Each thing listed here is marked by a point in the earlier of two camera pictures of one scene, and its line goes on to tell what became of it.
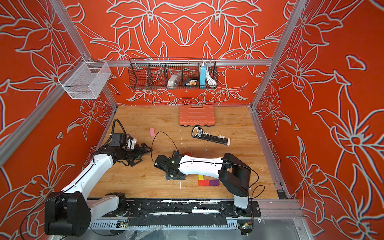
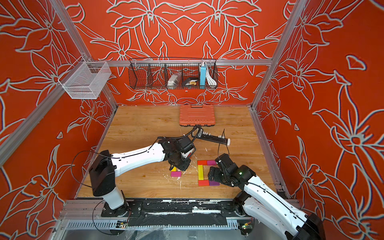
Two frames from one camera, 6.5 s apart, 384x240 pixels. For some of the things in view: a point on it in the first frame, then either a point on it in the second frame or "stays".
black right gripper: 167,175 to 217,170
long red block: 203,183 stays
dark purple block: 214,182 stays
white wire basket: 85,80 stays
